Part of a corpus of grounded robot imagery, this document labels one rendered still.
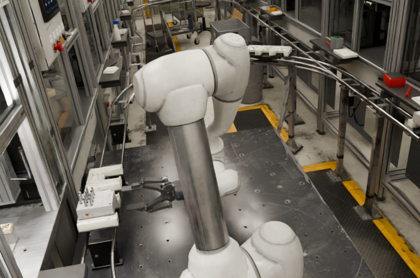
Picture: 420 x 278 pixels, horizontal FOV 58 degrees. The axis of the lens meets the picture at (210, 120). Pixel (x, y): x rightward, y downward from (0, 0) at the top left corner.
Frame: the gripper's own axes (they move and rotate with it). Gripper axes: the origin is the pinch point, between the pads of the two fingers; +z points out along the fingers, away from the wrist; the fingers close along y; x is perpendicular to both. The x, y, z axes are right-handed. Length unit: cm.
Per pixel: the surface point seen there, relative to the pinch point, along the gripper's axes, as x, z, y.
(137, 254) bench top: 6.4, 1.5, -22.3
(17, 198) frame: -7.8, 42.9, 2.4
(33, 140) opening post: 0.9, 26.8, 29.9
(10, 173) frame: -9.8, 43.1, 12.3
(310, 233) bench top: 11, -66, -22
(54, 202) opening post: 1.0, 26.9, 4.4
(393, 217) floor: -57, -151, -91
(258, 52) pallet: -167, -92, -4
